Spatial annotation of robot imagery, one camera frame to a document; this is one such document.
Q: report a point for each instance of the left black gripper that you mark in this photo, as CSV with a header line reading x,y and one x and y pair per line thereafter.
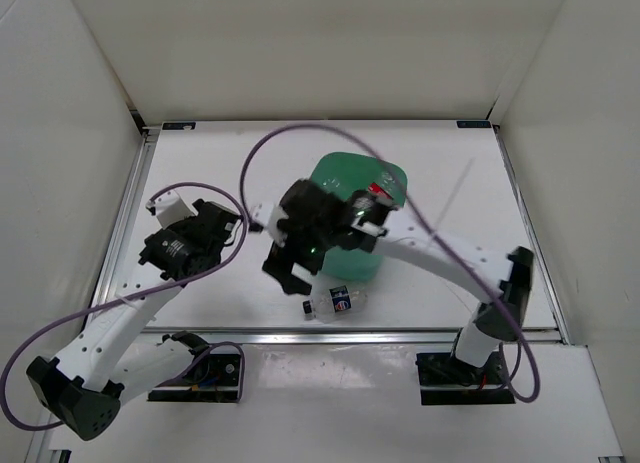
x,y
182,226

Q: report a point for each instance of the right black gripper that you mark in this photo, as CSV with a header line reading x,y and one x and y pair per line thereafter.
x,y
280,262

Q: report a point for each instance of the red label water bottle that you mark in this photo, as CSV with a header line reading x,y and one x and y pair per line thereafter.
x,y
383,184

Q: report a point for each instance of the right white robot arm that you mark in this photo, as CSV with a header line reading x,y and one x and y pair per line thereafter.
x,y
501,283

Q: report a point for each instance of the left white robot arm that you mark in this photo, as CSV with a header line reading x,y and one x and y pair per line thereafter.
x,y
87,382

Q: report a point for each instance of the pepsi label clear bottle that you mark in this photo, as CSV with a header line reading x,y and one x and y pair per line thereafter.
x,y
332,303

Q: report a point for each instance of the left blue corner label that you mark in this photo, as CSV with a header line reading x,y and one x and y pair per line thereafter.
x,y
179,126

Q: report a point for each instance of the blue corner label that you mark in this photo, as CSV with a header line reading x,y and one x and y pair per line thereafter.
x,y
179,126
473,124

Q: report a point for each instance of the right blue corner label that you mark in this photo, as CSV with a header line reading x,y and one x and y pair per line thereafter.
x,y
473,124

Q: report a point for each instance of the aluminium table edge rail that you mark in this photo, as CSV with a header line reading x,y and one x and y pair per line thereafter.
x,y
328,336

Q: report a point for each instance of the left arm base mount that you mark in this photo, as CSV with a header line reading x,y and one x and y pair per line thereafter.
x,y
218,379

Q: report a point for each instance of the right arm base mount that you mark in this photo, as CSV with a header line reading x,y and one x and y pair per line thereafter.
x,y
445,381

